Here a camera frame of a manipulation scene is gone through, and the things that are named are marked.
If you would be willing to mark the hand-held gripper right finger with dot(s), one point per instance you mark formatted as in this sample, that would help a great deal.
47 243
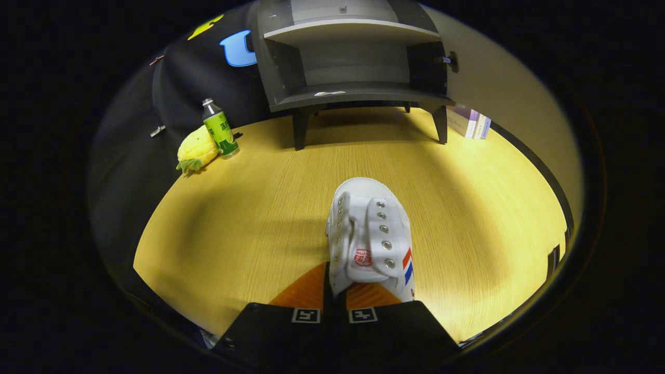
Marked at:
400 332

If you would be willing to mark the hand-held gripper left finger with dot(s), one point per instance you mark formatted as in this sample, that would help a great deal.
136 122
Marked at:
270 332

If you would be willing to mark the white canvas shoe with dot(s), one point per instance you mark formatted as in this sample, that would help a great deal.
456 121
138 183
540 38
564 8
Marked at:
369 228

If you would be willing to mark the black door hinge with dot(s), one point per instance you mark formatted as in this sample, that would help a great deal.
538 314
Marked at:
451 61

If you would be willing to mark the yellow pineapple plush toy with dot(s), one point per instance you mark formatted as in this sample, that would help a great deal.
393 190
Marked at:
196 150

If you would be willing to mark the green label drink bottle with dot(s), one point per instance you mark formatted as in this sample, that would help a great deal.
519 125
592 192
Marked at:
221 130

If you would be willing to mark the purple and white book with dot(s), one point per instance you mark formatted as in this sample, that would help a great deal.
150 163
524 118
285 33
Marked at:
461 120

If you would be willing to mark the white and blue book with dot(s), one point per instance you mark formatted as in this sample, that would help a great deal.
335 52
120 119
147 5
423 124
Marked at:
483 127

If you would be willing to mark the black backdrop cloth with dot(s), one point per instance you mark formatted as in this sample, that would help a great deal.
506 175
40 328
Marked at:
135 156

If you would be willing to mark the silver clip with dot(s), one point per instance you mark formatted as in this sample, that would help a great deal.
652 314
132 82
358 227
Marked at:
158 131

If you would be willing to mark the red clip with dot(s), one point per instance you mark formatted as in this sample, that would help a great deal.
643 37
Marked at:
156 60

